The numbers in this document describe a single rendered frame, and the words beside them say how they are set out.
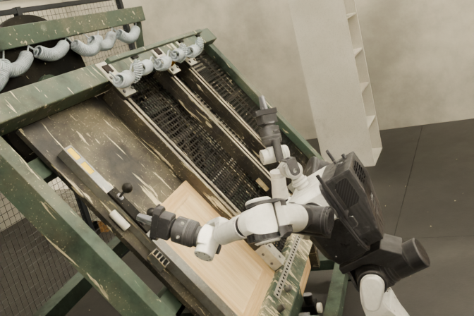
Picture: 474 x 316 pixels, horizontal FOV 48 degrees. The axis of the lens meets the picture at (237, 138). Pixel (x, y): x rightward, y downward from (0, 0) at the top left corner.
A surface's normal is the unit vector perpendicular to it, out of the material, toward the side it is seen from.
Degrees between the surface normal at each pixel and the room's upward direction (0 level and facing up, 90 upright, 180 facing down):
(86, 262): 90
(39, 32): 90
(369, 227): 91
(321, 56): 90
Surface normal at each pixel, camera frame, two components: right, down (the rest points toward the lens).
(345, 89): -0.38, 0.31
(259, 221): -0.20, -0.22
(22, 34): 0.93, -0.15
